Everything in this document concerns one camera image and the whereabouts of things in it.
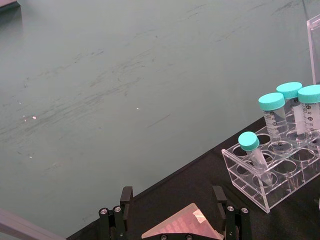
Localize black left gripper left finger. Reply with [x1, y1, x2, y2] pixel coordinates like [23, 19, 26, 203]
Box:
[98, 186, 134, 240]

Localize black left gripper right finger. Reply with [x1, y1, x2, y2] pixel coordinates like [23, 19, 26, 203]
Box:
[212, 185, 252, 240]

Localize clear acrylic tube rack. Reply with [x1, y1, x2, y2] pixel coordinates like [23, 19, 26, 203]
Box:
[221, 119, 320, 214]

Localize black table cloth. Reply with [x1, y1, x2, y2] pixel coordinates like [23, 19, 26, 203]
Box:
[65, 116, 320, 240]

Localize small teal-capped conical tube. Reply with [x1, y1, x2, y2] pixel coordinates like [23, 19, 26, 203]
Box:
[237, 131, 275, 187]

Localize pale grey bar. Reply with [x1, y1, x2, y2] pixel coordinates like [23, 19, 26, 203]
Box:
[0, 207, 66, 240]

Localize large teal-capped graduated tube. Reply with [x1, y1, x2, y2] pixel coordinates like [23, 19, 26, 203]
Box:
[258, 92, 294, 156]
[297, 84, 320, 143]
[276, 81, 307, 141]

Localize clear acrylic stand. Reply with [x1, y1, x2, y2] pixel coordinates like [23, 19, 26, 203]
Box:
[306, 13, 320, 86]

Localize grey ledge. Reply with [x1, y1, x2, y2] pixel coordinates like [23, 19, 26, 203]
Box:
[0, 0, 22, 13]

